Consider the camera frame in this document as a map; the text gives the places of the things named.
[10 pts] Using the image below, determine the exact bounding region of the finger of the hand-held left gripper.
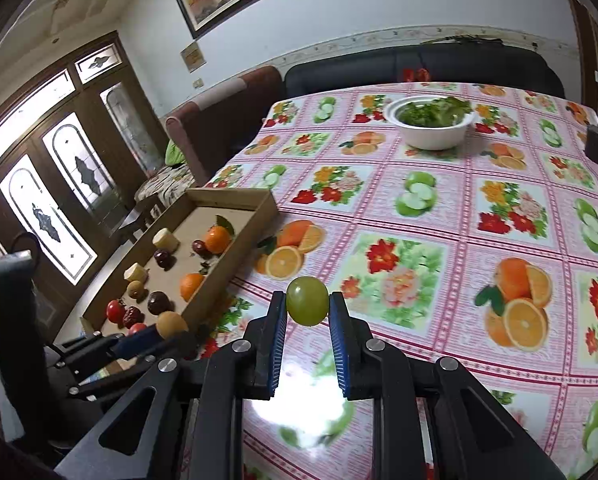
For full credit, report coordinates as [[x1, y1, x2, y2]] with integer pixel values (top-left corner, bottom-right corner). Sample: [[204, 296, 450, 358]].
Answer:
[[69, 357, 157, 401], [46, 325, 162, 368]]

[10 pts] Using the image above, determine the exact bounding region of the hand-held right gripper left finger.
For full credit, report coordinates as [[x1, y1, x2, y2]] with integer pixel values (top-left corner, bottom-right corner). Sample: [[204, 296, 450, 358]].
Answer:
[[54, 291, 288, 480]]

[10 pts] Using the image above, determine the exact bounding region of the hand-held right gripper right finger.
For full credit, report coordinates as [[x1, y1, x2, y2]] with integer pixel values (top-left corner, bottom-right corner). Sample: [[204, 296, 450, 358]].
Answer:
[[329, 291, 567, 480]]

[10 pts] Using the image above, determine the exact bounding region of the green grape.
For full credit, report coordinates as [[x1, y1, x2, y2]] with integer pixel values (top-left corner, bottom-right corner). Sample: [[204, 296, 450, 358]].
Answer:
[[285, 276, 330, 326]]

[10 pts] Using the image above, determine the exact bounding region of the plain orange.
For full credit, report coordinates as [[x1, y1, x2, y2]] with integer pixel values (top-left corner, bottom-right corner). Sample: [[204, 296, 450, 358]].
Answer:
[[180, 272, 206, 303]]

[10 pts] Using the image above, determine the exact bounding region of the orange with green leaf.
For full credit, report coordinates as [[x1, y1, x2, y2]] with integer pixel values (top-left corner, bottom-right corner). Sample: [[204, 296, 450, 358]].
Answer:
[[205, 215, 236, 255]]

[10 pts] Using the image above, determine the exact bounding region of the shallow cardboard box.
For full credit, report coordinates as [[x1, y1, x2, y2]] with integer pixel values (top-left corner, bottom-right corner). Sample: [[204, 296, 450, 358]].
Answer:
[[81, 187, 280, 333]]

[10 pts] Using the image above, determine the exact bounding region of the wooden stool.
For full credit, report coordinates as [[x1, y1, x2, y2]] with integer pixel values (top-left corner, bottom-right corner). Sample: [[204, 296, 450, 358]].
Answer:
[[118, 195, 165, 246]]

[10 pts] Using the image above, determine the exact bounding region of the fruit print tablecloth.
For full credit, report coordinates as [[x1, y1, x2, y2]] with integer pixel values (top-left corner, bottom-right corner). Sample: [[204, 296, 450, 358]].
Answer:
[[179, 81, 598, 480]]

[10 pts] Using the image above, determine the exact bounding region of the floral patterned blanket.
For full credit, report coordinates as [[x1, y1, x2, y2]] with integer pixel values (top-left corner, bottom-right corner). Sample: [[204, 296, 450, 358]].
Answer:
[[134, 162, 200, 206]]

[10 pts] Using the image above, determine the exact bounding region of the wooden glass door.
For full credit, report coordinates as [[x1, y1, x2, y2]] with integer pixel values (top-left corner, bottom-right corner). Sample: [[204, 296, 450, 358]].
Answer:
[[0, 30, 165, 321]]

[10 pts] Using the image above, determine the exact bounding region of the brown armchair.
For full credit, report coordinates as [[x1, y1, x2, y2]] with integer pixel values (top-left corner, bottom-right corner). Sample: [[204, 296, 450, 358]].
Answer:
[[165, 65, 287, 188]]

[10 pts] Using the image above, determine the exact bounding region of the white bowl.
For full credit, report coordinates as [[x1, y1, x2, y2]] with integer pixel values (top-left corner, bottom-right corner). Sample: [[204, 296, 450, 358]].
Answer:
[[383, 95, 477, 151]]

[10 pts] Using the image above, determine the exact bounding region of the green leafy lettuce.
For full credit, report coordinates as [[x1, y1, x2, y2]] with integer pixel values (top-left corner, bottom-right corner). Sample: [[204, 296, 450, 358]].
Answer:
[[396, 97, 474, 128]]

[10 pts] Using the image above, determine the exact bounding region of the black leather sofa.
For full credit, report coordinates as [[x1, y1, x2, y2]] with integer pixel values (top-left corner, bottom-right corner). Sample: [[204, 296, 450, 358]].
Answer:
[[284, 42, 566, 106]]

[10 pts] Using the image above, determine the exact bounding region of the small wall plaque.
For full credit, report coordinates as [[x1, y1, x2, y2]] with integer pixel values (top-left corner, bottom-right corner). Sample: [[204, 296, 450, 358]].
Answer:
[[180, 42, 207, 73]]

